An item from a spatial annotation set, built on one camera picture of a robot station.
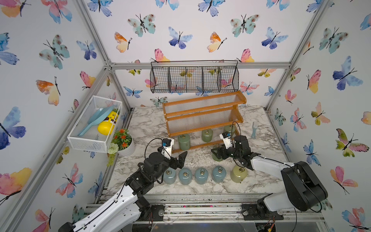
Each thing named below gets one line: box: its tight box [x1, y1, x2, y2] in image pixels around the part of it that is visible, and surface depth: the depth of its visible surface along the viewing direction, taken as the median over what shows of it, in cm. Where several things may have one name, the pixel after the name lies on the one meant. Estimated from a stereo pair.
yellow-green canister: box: [230, 165, 248, 184], surface depth 81 cm
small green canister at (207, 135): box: [201, 129, 214, 143], surface depth 98 cm
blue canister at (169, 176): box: [163, 166, 177, 185], surface depth 81 cm
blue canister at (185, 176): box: [178, 167, 193, 186], surface depth 81 cm
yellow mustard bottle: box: [97, 111, 119, 136], surface depth 71 cm
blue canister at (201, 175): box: [195, 167, 209, 185], surface depth 81 cm
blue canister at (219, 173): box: [212, 165, 227, 184], surface depth 82 cm
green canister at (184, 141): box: [177, 133, 191, 151], surface depth 93 cm
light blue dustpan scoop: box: [77, 105, 115, 137], surface depth 70 cm
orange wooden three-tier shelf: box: [162, 90, 247, 154], surface depth 95 cm
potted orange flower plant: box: [107, 128, 136, 167], surface depth 86 cm
